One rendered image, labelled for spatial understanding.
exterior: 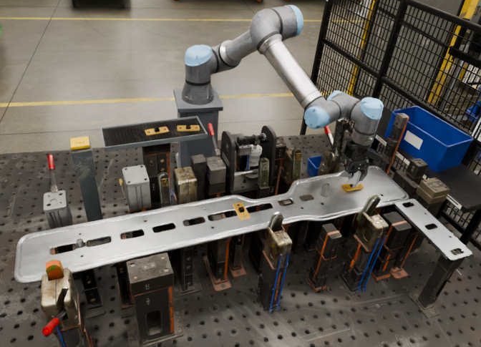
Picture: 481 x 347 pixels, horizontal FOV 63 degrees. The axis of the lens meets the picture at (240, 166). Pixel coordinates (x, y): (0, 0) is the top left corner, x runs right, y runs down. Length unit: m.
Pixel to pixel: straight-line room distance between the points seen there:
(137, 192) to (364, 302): 0.93
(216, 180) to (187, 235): 0.27
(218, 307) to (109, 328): 0.37
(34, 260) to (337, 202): 1.02
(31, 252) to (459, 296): 1.54
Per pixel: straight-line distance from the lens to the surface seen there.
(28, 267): 1.30
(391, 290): 1.69
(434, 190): 1.63
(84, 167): 1.49
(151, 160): 1.51
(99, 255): 1.27
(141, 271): 1.17
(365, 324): 1.56
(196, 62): 1.73
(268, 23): 1.43
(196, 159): 1.44
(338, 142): 1.61
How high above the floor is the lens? 1.94
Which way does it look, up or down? 36 degrees down
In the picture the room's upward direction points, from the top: 5 degrees clockwise
